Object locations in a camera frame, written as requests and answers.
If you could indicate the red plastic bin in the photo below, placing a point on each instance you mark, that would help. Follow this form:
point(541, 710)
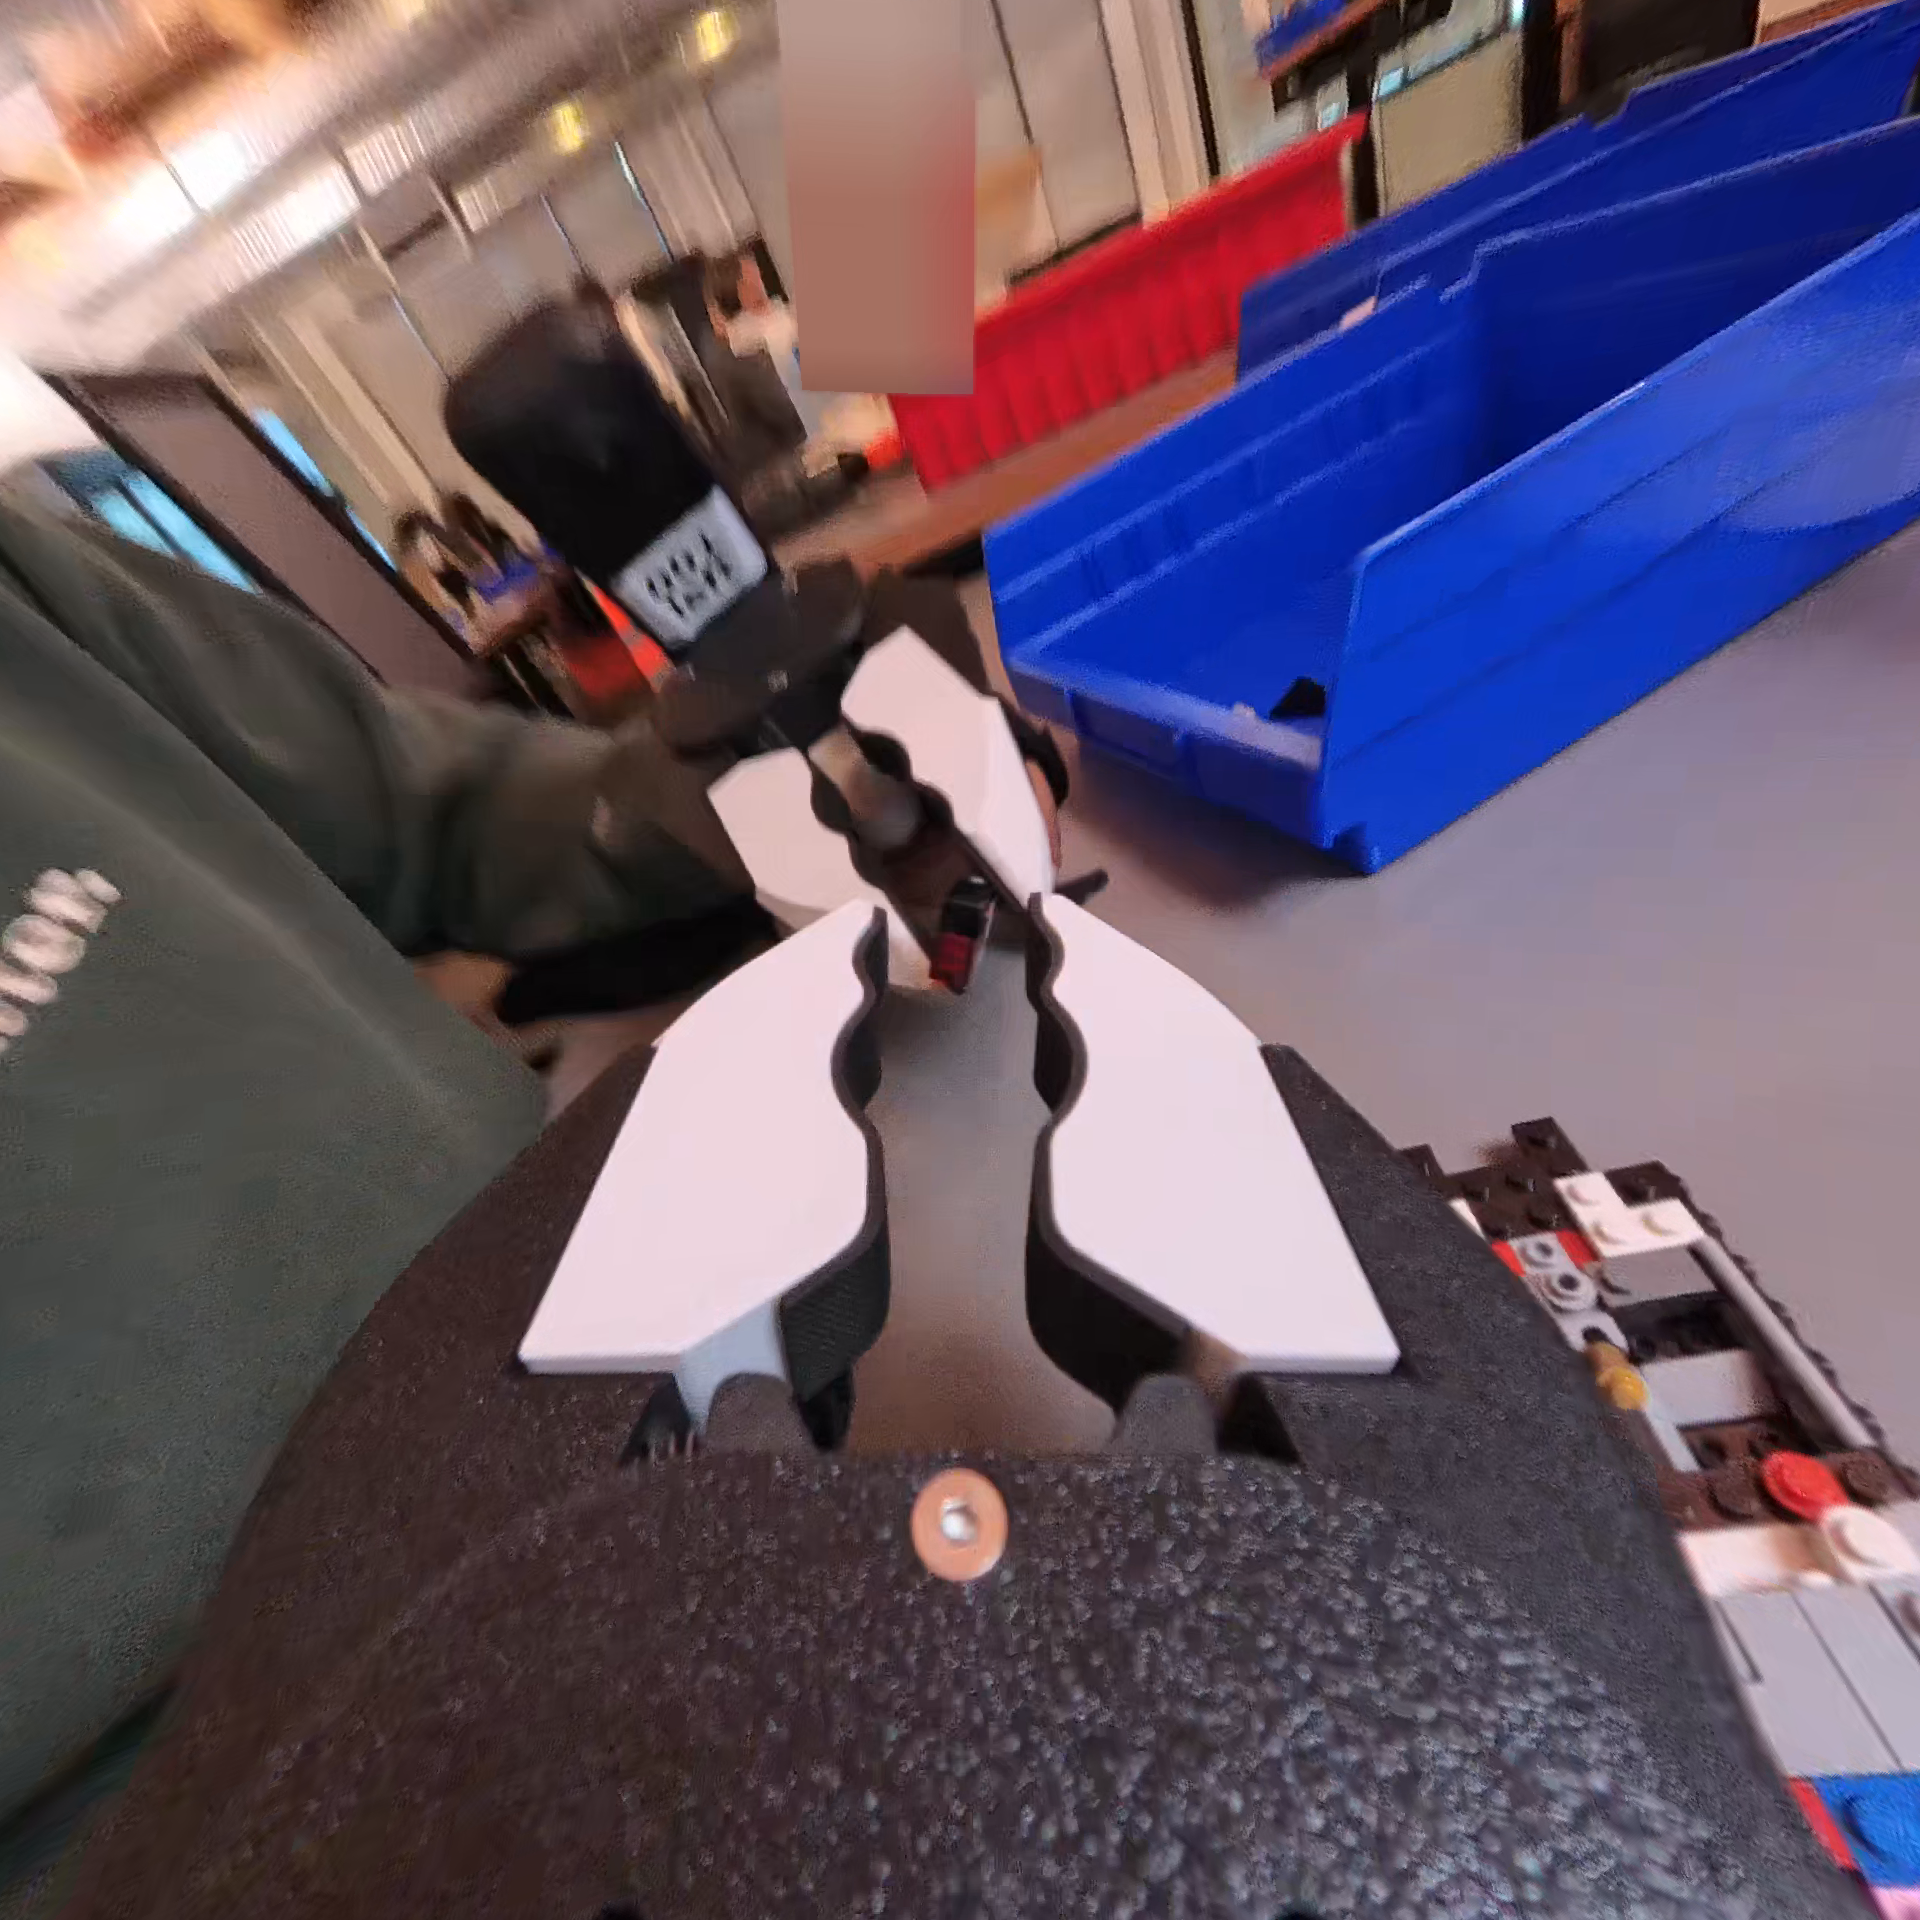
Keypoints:
point(1141, 303)

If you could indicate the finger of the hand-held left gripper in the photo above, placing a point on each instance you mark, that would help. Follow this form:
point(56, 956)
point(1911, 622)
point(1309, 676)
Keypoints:
point(795, 826)
point(977, 749)

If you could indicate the brick car model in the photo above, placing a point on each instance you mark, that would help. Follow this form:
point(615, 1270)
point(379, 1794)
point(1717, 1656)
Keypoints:
point(1712, 1412)

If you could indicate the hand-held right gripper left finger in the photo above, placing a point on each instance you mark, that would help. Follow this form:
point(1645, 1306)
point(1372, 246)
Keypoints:
point(706, 1202)

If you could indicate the wooden background table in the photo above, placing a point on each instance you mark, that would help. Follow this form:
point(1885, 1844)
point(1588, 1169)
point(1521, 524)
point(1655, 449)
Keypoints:
point(991, 479)

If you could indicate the person's left forearm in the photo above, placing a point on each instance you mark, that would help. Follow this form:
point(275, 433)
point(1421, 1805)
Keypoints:
point(388, 782)

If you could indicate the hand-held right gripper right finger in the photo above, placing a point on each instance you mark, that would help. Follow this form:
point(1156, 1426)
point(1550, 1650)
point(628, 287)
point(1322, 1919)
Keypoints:
point(1216, 1202)

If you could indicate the tiny black brick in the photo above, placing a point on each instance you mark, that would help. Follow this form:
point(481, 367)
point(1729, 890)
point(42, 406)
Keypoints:
point(1297, 701)

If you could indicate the person's torso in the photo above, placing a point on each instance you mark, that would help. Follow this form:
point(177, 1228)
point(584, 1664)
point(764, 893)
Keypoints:
point(212, 1262)

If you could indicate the large blue plastic bin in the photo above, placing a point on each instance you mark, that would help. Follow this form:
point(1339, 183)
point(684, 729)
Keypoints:
point(1561, 571)

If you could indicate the small red brick assembly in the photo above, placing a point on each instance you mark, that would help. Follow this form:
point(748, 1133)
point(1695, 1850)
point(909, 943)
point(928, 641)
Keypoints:
point(961, 940)

